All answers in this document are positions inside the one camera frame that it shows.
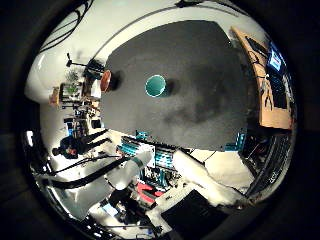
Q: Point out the teal ribbed plastic cup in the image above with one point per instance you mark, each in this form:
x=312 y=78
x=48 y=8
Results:
x=155 y=86

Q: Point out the orange-brown cup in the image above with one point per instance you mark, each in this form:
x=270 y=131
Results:
x=106 y=81

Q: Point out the red tool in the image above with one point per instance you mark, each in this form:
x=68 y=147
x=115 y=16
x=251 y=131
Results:
x=147 y=193

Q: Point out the wooden desk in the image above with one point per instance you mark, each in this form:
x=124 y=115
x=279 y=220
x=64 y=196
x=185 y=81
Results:
x=263 y=100

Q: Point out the pliers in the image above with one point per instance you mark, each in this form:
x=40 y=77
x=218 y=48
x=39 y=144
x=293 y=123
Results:
x=268 y=98

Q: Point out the black keyboard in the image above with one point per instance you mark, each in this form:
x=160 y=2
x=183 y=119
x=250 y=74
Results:
x=278 y=90

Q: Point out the person in dark clothes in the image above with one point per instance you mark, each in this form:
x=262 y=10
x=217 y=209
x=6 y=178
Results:
x=76 y=146

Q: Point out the computer monitor with blue screen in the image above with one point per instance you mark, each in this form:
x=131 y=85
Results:
x=275 y=60

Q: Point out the shelf with green plants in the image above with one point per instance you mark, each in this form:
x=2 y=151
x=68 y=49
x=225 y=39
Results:
x=70 y=91

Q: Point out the black tripod stand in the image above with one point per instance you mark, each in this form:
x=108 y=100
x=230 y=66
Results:
x=81 y=65

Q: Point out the blue aluminium table frame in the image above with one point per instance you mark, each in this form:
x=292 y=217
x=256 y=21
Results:
x=156 y=153

